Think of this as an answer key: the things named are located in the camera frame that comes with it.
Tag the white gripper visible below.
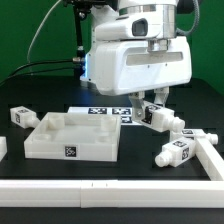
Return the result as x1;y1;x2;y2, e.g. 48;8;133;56
95;37;191;121

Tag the white block left edge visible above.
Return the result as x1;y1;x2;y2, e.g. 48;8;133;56
0;136;7;162

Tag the white sheet with tags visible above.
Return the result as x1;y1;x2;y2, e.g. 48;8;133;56
68;107;138;126

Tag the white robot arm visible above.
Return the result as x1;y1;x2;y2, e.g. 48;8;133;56
81;0;192;120

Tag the white square table top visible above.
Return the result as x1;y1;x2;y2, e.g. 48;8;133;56
24;112;121;162

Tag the black cable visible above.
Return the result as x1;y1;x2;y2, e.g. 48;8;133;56
0;59;83;87

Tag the grey cable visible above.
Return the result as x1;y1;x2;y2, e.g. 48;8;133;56
26;0;64;64

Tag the black camera pole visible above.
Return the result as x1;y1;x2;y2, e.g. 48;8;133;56
63;0;118;68

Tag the white fence wall rail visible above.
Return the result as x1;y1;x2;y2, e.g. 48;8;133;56
0;139;224;208

